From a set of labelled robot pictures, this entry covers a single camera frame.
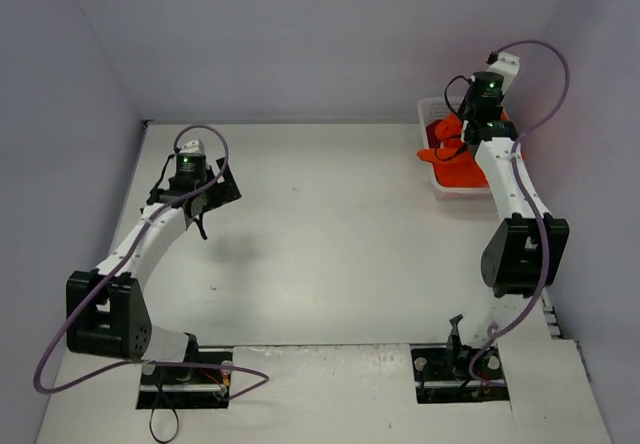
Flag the orange t shirt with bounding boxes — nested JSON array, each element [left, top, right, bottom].
[[416, 113, 488, 188]]

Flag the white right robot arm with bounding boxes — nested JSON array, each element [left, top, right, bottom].
[[442, 71, 569, 376]]

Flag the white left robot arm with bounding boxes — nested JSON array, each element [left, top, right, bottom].
[[66, 152, 241, 384]]

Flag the dark red t shirt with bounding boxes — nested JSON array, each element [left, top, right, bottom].
[[425, 119, 442, 148]]

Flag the white plastic basket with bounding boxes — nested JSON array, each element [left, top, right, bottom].
[[417, 97, 491, 199]]

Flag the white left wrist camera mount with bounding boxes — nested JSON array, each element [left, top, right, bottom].
[[177, 139, 206, 157]]

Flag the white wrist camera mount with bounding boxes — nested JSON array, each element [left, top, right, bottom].
[[487, 51, 520, 95], [177, 139, 206, 157]]

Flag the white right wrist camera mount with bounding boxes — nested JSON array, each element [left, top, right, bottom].
[[487, 51, 520, 95]]

